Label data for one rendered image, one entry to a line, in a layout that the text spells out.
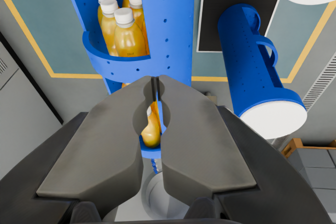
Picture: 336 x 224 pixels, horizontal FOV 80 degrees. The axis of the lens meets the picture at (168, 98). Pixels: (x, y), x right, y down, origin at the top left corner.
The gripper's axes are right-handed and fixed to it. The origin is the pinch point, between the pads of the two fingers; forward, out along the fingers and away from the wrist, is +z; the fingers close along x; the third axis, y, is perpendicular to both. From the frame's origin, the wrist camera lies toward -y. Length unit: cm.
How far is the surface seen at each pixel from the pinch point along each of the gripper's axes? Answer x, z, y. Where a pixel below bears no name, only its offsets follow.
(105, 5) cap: -12.9, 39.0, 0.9
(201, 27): 27, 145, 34
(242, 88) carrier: 34, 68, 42
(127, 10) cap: -7.5, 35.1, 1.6
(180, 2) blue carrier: 3.5, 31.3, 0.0
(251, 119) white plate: 35, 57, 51
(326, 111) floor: 182, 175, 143
